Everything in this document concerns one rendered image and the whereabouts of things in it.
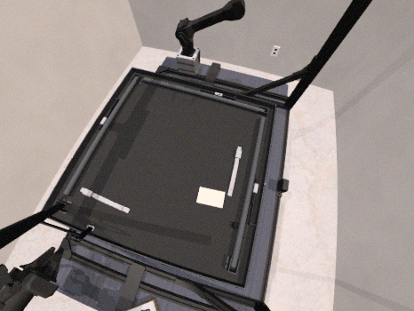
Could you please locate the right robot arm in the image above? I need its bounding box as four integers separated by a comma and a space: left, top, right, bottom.
175, 0, 245, 57

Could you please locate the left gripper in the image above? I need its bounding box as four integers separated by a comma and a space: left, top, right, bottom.
0, 247, 64, 311

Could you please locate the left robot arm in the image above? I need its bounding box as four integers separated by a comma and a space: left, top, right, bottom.
0, 264, 22, 302

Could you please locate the white rectangular card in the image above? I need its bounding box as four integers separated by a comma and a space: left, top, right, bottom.
196, 187, 225, 208

